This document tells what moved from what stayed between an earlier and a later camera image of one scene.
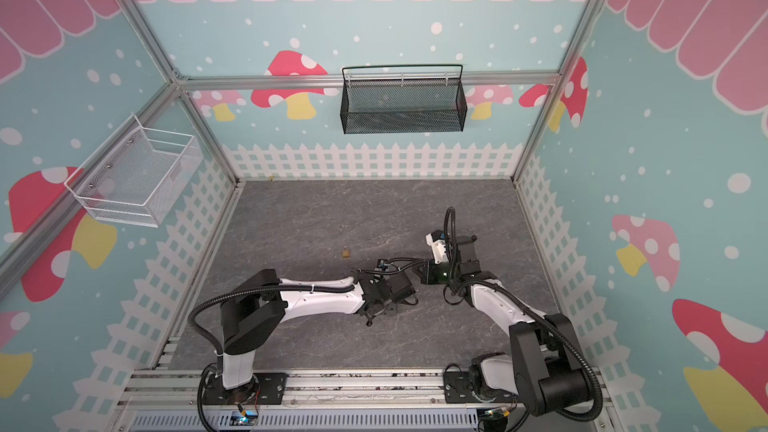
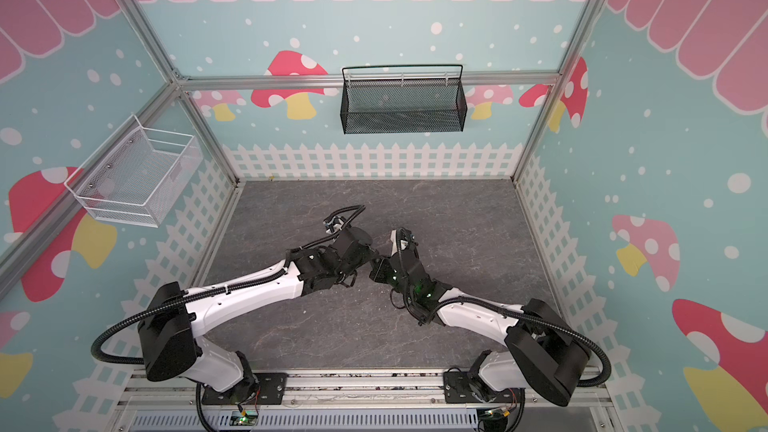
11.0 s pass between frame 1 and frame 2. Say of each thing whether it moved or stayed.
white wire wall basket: stayed
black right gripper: moved
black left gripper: moved
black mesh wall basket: stayed
